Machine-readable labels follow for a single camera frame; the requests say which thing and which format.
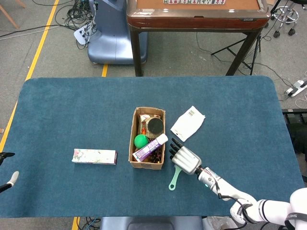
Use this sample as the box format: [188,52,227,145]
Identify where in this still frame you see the floral printed rectangular carton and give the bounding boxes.
[71,148,118,165]

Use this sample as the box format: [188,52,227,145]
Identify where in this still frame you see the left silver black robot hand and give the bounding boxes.
[0,152,19,194]

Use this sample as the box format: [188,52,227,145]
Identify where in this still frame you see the glass jar black lid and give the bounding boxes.
[140,115,166,139]

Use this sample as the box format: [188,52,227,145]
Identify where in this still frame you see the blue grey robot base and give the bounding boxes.
[87,0,148,65]

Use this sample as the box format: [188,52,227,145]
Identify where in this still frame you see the black floor cable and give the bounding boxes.
[0,23,72,39]

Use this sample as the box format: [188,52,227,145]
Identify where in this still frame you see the white chair wooden legs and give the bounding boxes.
[0,0,26,29]

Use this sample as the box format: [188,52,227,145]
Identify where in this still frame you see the blue felt table cloth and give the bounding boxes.
[0,76,305,218]

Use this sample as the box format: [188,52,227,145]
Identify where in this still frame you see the grey blue robot chassis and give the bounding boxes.
[99,217,203,230]

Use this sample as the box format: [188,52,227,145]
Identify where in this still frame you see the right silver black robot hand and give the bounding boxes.
[169,138,202,176]

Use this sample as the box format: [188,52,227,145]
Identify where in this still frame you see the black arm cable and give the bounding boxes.
[214,184,252,225]

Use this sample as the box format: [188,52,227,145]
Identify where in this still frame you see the white plastic packet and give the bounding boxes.
[170,105,206,142]

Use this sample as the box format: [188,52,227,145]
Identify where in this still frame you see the brown mahjong table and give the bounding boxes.
[126,0,271,77]

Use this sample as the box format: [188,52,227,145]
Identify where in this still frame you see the red white snack packet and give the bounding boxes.
[138,114,151,135]

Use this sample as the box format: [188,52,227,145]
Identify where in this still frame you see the purple white tube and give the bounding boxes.
[132,133,168,162]

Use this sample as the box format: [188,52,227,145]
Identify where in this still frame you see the green ball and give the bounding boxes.
[134,134,149,148]

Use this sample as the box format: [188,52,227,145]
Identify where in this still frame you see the black chrome rolling stool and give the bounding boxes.
[270,0,300,39]

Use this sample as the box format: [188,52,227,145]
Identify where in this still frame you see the clear plastic bag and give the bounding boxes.
[203,216,235,230]

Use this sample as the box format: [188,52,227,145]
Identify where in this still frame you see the mint green plastic brush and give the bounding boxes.
[168,164,182,191]

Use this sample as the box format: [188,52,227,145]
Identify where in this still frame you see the dark red snack pack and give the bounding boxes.
[150,147,164,164]

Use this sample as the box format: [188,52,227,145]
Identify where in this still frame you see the black equipment case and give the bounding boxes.
[282,109,307,154]

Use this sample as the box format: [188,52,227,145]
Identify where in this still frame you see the black cable tangle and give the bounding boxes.
[55,0,98,50]

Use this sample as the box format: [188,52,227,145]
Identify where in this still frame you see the black tripod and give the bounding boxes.
[211,35,262,76]

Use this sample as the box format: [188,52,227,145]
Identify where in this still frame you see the white power strip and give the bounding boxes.
[73,25,90,46]
[285,80,307,97]

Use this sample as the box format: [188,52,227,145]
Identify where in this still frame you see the open brown cardboard box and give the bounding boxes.
[129,107,166,170]

